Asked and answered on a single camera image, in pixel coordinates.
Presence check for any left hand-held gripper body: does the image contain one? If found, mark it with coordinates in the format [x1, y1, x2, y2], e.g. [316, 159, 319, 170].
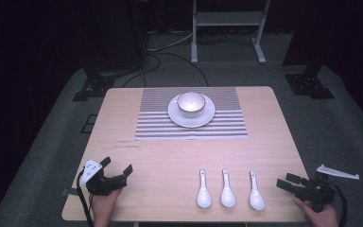
[79, 159, 129, 197]

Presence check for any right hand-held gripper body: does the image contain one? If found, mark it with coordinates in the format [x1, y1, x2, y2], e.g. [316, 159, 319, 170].
[293, 164, 360, 214]

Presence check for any person's left hand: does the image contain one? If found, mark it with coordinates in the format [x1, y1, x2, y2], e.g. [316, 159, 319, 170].
[89, 187, 123, 227]

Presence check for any person's right hand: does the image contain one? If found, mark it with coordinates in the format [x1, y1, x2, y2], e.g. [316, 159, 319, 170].
[294, 197, 340, 227]

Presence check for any white ceramic spoon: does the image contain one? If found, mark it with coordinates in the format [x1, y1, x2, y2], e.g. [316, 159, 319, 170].
[219, 168, 236, 209]
[196, 168, 213, 209]
[249, 170, 267, 212]

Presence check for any black tape square on floor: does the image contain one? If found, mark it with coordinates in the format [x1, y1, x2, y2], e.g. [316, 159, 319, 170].
[80, 113, 99, 134]

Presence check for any striped grey placemat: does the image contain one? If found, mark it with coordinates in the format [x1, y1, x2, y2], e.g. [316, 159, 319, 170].
[134, 87, 250, 141]

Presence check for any white round plate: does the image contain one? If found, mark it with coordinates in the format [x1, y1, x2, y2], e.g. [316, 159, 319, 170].
[166, 94, 216, 130]

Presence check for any black stand base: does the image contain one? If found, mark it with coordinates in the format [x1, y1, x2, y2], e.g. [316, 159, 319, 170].
[72, 66, 117, 102]
[284, 59, 336, 100]

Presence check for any white bowl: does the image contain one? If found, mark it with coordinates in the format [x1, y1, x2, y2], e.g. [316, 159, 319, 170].
[176, 91, 207, 119]

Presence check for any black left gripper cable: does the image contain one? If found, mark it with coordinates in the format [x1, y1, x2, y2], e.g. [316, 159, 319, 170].
[76, 169, 95, 227]

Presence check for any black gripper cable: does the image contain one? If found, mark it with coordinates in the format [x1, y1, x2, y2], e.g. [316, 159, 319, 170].
[76, 169, 95, 227]
[326, 181, 349, 227]

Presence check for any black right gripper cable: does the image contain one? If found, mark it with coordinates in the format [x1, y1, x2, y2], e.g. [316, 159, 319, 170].
[326, 181, 349, 227]

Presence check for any black floor cable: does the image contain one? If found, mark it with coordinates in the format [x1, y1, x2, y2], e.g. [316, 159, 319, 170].
[121, 51, 210, 89]

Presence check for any grey floor cable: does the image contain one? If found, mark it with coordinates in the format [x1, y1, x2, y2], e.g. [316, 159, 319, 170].
[147, 30, 194, 53]

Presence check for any white metal stand frame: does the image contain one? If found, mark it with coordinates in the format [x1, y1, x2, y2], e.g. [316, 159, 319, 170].
[190, 0, 271, 65]

